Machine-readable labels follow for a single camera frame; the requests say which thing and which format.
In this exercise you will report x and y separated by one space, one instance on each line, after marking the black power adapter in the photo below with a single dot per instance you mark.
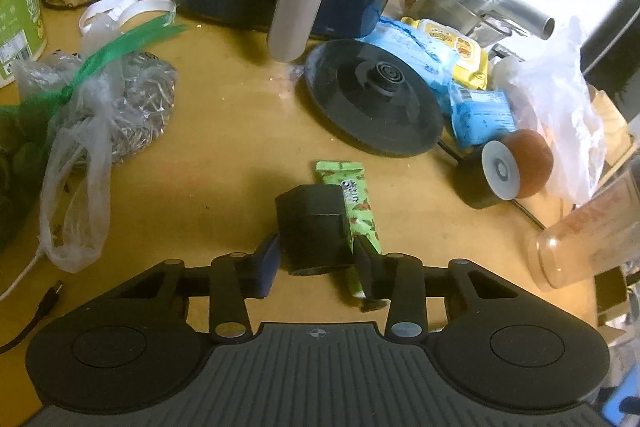
312 232

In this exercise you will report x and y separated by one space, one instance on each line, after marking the yellow wipes pack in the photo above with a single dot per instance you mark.
457 49

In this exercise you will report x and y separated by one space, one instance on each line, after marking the small black cylinder grey top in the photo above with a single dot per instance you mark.
480 182

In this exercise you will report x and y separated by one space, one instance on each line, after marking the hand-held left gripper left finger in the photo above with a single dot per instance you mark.
265 267

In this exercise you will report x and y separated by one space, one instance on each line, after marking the clear shaker bottle grey lid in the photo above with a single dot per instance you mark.
585 232

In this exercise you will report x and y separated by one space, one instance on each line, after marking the green label can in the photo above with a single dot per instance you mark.
17 22

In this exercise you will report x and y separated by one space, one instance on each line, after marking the metal tube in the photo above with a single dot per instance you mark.
520 14

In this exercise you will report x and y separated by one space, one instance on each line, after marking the orange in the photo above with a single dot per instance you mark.
535 162

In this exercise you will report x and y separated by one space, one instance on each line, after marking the black round lid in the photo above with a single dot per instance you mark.
370 102

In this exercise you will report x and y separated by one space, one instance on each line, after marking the blue wipes pack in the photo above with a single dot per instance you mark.
482 117
415 52

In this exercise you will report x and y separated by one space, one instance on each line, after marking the green printed tube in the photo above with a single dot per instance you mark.
362 212

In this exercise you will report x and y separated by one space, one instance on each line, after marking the clear bag of seeds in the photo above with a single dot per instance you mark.
135 107

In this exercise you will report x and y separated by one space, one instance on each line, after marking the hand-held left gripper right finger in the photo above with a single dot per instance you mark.
365 264

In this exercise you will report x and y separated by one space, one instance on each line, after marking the clear plastic bag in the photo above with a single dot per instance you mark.
560 107

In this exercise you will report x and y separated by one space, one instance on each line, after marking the white ribbon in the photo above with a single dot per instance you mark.
125 9

